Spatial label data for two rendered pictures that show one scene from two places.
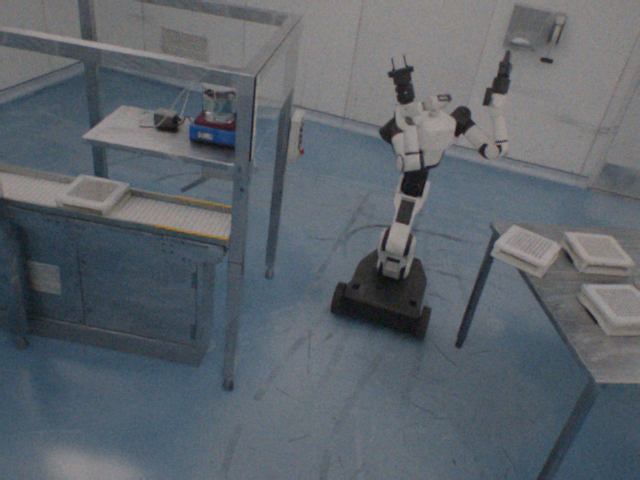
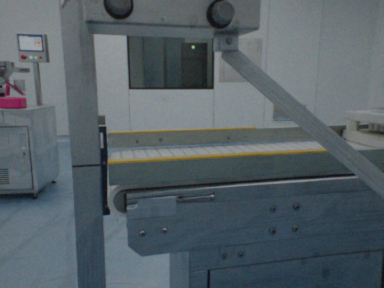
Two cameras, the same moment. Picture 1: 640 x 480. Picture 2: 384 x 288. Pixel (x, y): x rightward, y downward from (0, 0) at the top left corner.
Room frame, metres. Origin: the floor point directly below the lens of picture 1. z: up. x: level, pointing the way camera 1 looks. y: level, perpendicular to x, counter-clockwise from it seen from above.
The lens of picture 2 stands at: (2.87, 0.34, 1.00)
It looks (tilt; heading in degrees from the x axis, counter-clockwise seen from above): 11 degrees down; 163
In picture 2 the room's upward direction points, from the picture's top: straight up
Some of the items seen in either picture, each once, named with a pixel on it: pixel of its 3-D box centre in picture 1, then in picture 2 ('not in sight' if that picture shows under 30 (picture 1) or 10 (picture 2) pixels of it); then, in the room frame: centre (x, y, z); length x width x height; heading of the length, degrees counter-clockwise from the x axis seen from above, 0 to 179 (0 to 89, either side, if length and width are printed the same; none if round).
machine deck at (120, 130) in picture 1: (174, 137); not in sight; (2.27, 0.66, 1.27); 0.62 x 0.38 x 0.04; 86
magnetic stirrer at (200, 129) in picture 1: (219, 126); not in sight; (2.31, 0.48, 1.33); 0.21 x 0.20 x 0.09; 176
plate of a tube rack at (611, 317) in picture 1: (622, 304); not in sight; (2.03, -1.31, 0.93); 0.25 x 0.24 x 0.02; 13
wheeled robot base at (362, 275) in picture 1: (390, 275); not in sight; (3.00, -0.50, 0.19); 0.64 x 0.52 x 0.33; 168
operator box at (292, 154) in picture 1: (295, 136); not in sight; (3.11, 0.21, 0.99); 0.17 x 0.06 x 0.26; 176
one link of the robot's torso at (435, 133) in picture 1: (420, 135); not in sight; (3.07, -0.49, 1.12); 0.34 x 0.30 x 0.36; 123
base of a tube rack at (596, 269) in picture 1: (594, 257); not in sight; (2.46, -1.35, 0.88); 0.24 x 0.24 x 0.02; 6
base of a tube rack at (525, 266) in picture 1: (524, 254); not in sight; (2.39, -1.00, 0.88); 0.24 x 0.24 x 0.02; 57
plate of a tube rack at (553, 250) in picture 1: (528, 245); not in sight; (2.39, -1.00, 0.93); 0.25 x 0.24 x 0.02; 147
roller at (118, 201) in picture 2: not in sight; (122, 176); (2.27, 0.39, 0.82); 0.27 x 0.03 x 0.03; 176
